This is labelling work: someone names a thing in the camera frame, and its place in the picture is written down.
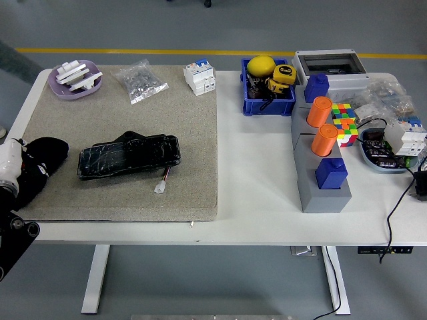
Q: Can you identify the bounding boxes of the black plastic-wrapped panel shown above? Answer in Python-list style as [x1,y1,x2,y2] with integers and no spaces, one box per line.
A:
[77,131,182,181]

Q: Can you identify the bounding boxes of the clear bag of nuts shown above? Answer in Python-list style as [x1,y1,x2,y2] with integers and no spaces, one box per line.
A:
[111,59,169,105]

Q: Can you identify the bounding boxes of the thin black floor cable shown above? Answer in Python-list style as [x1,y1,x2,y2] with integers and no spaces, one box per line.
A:
[313,246,343,320]

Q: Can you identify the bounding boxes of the blue block with knob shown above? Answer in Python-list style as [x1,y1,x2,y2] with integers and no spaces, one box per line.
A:
[304,73,330,104]
[315,157,349,190]

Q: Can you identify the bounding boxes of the purple tray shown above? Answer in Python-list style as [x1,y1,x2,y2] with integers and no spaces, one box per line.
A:
[47,59,103,101]

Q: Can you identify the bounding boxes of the yellow rounded object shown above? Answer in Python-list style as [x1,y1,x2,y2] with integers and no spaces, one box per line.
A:
[247,55,276,78]

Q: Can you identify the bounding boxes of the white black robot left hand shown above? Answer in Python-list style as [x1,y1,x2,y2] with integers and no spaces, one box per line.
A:
[0,138,49,183]

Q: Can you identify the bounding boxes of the black power plug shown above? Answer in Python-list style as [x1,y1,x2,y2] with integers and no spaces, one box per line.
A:
[412,169,427,203]

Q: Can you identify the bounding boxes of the grey peg holder block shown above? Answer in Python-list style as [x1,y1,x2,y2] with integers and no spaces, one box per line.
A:
[290,83,354,214]

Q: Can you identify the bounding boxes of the grey box under table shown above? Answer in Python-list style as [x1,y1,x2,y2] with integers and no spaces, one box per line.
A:
[289,245,318,257]

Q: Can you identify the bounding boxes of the person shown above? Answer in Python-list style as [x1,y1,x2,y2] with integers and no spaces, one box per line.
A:
[0,39,46,139]

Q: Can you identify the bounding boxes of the grey-brown mat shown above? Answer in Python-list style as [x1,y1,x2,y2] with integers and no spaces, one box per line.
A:
[19,64,220,223]

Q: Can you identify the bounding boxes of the small yellow black tape measure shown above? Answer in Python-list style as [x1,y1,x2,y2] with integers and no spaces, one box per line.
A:
[266,78,290,95]

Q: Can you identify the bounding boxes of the orange cylinder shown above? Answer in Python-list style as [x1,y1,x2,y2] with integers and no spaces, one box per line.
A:
[311,123,339,157]
[306,96,334,129]

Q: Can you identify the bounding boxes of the large yellow black tape measure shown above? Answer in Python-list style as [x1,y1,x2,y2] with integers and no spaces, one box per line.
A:
[272,64,298,86]

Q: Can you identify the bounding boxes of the black power cable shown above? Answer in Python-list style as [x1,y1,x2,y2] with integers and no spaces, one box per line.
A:
[378,156,427,265]

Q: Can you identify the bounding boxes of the black handled tool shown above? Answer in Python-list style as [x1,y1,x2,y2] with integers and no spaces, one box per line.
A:
[246,73,280,111]

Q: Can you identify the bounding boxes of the white connector with wires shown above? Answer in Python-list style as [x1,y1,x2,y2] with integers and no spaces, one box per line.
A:
[153,166,171,194]

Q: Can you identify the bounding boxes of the white circuit breaker stack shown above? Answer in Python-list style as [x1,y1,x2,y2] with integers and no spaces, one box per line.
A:
[383,115,427,157]

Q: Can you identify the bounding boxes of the colourful puzzle cube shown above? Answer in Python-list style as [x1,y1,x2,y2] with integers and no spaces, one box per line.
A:
[333,118,360,149]
[330,103,354,121]

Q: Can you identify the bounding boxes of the black rag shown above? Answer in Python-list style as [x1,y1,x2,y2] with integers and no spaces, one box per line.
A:
[13,136,70,211]

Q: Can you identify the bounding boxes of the clear bags of parts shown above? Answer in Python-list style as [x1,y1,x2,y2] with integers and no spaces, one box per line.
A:
[333,79,416,125]

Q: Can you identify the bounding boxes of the grey electrical enclosure box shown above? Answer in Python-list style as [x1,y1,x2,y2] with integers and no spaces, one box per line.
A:
[292,49,370,103]

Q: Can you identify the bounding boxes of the white circuit breaker blue levers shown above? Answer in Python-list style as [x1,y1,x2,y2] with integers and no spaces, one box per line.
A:
[183,59,217,97]

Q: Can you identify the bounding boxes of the white table leg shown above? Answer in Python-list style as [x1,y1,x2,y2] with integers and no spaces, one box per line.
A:
[81,245,111,315]
[322,246,352,316]

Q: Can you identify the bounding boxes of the black table control panel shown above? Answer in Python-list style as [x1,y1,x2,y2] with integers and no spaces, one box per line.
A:
[357,245,414,255]

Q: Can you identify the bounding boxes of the white plastic bracket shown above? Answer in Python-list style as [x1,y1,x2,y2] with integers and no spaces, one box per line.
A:
[55,60,90,83]
[68,71,103,93]

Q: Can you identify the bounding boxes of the blue-grey tray of electronics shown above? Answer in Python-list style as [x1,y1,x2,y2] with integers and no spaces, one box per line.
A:
[358,127,420,175]

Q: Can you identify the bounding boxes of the blue plastic bin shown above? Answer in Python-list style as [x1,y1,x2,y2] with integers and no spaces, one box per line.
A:
[240,58,297,117]

